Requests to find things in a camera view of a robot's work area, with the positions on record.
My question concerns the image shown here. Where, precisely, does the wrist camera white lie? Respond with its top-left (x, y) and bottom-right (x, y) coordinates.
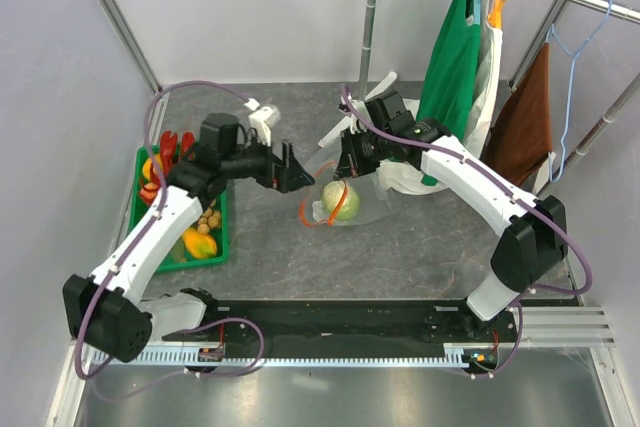
top-left (349, 99), bottom-right (370, 134)
top-left (244, 98), bottom-right (281, 147)

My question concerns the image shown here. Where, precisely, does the brown longan cluster toy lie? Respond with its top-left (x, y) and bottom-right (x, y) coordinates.
top-left (196, 199), bottom-right (222, 235)

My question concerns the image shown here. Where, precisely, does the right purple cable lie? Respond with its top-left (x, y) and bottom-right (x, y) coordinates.
top-left (339, 84), bottom-right (596, 381)

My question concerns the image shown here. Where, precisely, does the yellow green mango toy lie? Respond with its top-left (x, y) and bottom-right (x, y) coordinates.
top-left (182, 227), bottom-right (218, 260)

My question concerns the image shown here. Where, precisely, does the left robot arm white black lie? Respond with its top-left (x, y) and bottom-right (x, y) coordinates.
top-left (62, 106), bottom-right (314, 362)

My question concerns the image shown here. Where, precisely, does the green plastic tray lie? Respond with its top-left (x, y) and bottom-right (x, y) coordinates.
top-left (127, 147), bottom-right (229, 273)

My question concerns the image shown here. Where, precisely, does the metal clothes rack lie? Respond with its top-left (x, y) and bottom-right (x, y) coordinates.
top-left (317, 0), bottom-right (640, 151)

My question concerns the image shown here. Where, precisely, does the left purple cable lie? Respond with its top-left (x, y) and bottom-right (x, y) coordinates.
top-left (73, 79), bottom-right (266, 401)

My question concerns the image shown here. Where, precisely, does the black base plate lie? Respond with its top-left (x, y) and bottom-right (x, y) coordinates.
top-left (144, 298), bottom-right (526, 361)

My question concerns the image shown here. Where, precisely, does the yellow lemon toy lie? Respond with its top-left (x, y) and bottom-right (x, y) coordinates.
top-left (142, 154), bottom-right (162, 185)

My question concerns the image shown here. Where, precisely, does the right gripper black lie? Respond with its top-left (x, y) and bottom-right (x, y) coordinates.
top-left (335, 125), bottom-right (392, 180)

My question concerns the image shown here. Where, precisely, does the purple cable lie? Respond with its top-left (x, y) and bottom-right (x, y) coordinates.
top-left (73, 79), bottom-right (266, 401)
top-left (339, 84), bottom-right (596, 381)

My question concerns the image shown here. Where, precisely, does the white garment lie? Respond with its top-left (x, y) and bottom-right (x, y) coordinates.
top-left (373, 0), bottom-right (503, 196)

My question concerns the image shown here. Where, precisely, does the clear zip top bag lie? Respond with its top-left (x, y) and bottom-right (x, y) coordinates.
top-left (298, 141), bottom-right (398, 227)

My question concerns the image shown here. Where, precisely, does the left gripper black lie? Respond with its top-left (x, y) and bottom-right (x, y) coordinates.
top-left (221, 130), bottom-right (313, 193)

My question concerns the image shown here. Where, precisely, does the blue wire hanger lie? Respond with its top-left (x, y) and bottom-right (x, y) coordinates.
top-left (545, 0), bottom-right (614, 185)

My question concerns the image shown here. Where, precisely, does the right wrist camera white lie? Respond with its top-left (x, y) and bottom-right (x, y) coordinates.
top-left (349, 99), bottom-right (370, 134)

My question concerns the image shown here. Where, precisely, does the brown towel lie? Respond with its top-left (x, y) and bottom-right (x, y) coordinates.
top-left (485, 44), bottom-right (553, 186)

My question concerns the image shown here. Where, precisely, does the green shirt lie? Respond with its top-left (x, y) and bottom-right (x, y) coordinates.
top-left (375, 0), bottom-right (482, 188)

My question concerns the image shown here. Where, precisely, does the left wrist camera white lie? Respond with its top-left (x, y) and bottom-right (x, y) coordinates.
top-left (244, 98), bottom-right (281, 147)

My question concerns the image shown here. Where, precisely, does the green cabbage toy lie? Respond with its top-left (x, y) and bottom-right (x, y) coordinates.
top-left (322, 180), bottom-right (360, 224)

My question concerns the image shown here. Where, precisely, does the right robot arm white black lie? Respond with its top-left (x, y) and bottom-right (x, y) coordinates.
top-left (334, 88), bottom-right (567, 341)

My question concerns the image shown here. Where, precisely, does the red lobster toy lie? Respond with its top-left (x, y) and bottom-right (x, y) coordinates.
top-left (138, 130), bottom-right (195, 206)

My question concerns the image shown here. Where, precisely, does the slotted cable duct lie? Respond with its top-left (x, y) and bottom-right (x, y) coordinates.
top-left (92, 344), bottom-right (501, 369)

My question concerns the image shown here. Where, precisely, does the green leaf toy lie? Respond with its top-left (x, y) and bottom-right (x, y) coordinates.
top-left (168, 238), bottom-right (188, 263)

